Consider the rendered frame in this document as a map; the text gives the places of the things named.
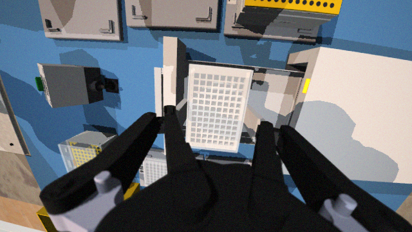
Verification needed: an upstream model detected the yellow bin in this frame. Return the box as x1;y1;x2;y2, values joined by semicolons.
36;182;140;232

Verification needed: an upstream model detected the blue bench mat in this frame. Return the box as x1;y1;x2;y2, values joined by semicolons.
0;0;412;191

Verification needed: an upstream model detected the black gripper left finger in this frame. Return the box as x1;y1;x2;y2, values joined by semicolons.
39;99;211;232

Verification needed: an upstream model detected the yellow plate with grid of black holes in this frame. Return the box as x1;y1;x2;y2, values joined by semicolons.
236;0;342;30

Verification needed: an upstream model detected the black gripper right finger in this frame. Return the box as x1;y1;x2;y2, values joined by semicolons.
243;104;412;232

